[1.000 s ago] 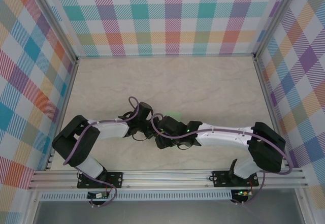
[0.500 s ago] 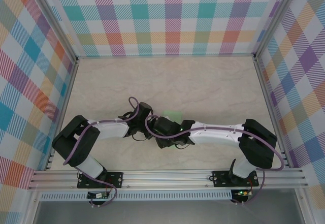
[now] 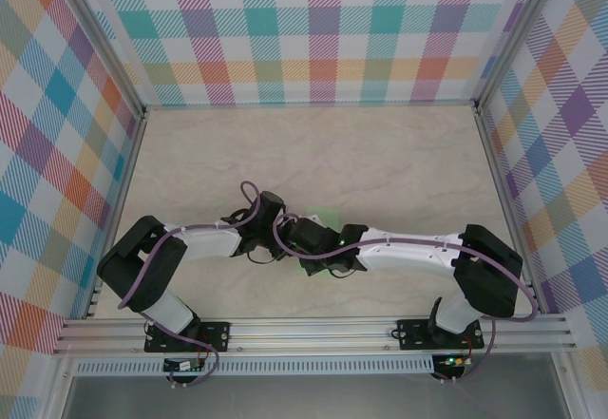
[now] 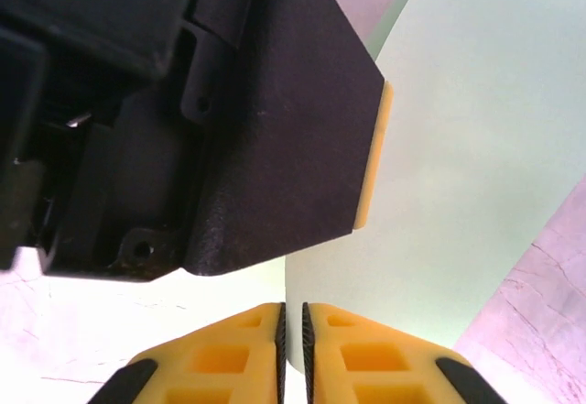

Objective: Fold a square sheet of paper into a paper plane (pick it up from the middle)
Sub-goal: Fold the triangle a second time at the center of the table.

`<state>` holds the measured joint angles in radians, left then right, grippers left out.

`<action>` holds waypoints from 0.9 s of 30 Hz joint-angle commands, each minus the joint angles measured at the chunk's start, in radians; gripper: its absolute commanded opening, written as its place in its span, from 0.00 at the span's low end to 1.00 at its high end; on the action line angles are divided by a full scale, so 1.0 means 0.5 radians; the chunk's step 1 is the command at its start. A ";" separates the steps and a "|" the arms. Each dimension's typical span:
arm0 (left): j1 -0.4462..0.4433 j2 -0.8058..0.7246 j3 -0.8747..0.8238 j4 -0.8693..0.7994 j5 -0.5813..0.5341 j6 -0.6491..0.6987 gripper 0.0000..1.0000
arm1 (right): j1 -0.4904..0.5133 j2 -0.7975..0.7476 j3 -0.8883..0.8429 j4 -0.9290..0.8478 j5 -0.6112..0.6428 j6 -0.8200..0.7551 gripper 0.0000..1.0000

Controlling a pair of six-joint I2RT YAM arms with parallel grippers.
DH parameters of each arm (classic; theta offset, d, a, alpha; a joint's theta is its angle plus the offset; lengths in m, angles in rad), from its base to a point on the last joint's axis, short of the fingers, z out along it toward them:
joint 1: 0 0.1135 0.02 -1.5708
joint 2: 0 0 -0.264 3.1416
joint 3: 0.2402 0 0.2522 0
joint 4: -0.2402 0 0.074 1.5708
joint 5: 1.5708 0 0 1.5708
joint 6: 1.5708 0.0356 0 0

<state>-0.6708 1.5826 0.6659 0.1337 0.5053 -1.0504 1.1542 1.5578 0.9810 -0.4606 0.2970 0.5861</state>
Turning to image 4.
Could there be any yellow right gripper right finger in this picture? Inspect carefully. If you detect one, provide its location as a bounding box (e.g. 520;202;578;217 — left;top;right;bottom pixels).
300;301;505;404

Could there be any light green paper sheet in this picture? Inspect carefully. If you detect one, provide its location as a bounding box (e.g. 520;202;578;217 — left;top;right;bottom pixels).
282;0;586;373

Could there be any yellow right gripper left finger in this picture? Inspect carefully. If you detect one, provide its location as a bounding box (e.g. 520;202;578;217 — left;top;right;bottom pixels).
86;301;288;404

